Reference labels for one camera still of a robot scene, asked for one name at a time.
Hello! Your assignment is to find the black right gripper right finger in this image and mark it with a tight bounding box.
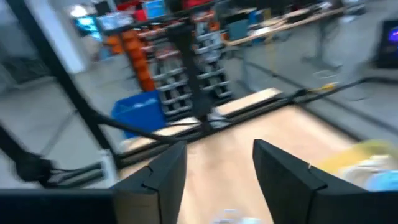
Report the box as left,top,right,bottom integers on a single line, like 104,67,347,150
252,138,369,224

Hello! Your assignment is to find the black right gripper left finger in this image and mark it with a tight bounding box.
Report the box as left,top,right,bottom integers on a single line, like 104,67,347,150
111,141,188,224

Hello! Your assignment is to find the yellow plastic bin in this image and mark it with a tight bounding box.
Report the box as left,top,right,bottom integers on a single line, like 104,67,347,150
317,139,398,187

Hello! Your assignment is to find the blue plastic bin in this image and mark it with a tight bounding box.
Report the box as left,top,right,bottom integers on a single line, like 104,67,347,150
111,90,167,139

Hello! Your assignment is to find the shelf rack with orange bins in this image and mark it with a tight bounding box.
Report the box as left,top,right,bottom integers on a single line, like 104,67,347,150
105,18,234,116

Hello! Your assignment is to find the wooden workbench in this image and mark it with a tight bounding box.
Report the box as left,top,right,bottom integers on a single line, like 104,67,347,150
223,6,346,48

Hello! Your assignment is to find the black monitor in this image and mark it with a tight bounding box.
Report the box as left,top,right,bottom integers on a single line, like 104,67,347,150
377,20,398,68

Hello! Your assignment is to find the yellow extension cord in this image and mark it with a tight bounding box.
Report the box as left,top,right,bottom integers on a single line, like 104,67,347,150
307,82,340,94

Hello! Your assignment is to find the white floor cable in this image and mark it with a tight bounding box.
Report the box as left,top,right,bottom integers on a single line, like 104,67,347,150
313,70,340,79

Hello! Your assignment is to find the black aluminium table frame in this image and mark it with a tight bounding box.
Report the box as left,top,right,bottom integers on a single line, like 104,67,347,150
0,0,374,190

